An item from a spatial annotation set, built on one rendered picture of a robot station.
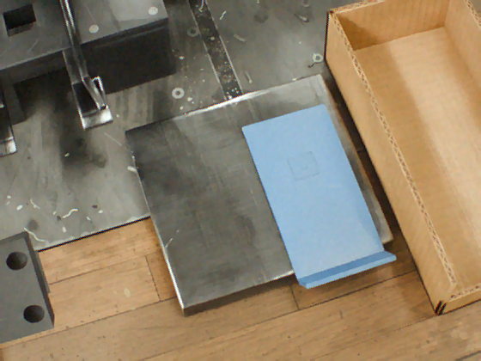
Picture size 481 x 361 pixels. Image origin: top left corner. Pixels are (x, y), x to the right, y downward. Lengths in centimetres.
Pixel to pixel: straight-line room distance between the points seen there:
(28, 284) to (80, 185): 39
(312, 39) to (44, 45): 24
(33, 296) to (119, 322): 33
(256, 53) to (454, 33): 18
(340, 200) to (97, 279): 20
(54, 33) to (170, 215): 17
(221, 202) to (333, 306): 12
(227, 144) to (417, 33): 21
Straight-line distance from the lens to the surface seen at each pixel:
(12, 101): 84
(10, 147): 76
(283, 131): 81
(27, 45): 80
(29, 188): 84
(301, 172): 79
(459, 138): 85
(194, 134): 82
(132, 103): 86
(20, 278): 45
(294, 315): 77
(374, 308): 78
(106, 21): 80
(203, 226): 78
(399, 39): 89
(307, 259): 76
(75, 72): 78
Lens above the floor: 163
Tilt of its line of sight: 63 degrees down
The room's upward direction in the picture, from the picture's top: 2 degrees counter-clockwise
